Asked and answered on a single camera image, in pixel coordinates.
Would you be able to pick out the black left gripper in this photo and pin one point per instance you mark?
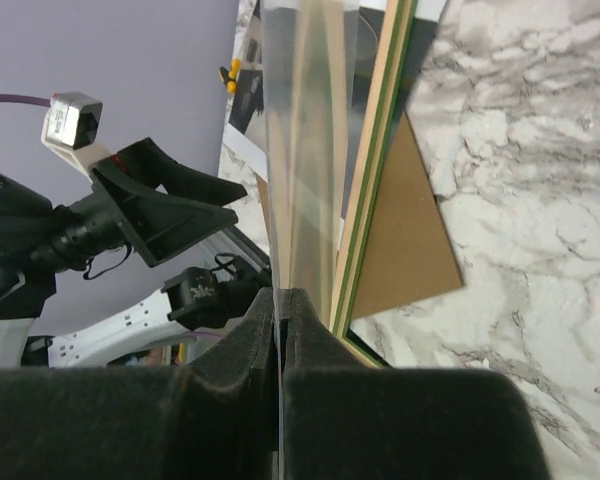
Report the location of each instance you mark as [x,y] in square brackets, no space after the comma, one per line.
[157,205]

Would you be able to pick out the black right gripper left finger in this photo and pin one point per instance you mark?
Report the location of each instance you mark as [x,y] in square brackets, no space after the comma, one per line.
[212,419]

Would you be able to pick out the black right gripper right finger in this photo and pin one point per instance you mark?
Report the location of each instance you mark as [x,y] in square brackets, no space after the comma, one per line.
[343,420]

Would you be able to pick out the grey photo print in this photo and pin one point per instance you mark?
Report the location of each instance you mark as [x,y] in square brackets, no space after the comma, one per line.
[246,131]

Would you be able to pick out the clear plastic sheet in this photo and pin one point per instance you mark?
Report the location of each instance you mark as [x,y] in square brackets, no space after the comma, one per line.
[309,50]

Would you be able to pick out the light wooden picture frame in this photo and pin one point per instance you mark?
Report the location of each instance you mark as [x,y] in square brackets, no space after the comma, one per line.
[385,79]

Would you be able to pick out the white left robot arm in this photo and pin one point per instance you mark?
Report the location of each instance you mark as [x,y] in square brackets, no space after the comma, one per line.
[75,319]

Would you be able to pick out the yellow black clamp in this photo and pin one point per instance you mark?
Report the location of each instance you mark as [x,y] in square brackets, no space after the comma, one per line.
[229,75]

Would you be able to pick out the brown backing board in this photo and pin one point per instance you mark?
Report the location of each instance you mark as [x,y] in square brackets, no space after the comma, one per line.
[408,256]

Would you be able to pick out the aluminium rail frame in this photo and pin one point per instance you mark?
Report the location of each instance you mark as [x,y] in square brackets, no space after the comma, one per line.
[231,255]

